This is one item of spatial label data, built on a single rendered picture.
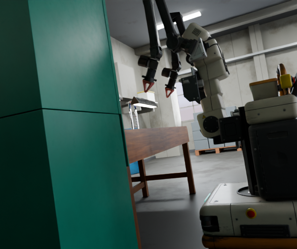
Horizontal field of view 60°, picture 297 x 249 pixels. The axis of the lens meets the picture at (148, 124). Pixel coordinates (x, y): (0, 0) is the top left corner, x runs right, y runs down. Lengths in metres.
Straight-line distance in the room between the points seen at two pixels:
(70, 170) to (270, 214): 1.01
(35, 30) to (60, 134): 0.33
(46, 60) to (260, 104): 1.04
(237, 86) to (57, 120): 7.74
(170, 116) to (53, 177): 7.28
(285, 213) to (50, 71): 1.23
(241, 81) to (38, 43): 7.77
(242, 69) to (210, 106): 6.86
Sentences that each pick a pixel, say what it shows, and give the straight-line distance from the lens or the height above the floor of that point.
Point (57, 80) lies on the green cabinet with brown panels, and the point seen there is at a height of 0.94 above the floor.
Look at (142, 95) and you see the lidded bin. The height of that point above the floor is 1.84.
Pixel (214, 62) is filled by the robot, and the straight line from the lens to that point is 1.70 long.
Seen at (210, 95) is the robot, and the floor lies 0.91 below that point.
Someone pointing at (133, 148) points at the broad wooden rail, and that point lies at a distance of 1.47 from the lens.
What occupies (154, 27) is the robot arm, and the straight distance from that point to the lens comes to 1.71.
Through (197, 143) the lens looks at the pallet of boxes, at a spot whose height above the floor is 0.32.
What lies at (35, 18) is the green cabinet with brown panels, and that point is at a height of 1.13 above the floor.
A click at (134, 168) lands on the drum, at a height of 0.12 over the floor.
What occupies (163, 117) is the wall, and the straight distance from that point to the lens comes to 8.08.
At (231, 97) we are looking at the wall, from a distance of 8.39.
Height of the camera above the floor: 0.71
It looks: 3 degrees up
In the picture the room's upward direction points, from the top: 9 degrees counter-clockwise
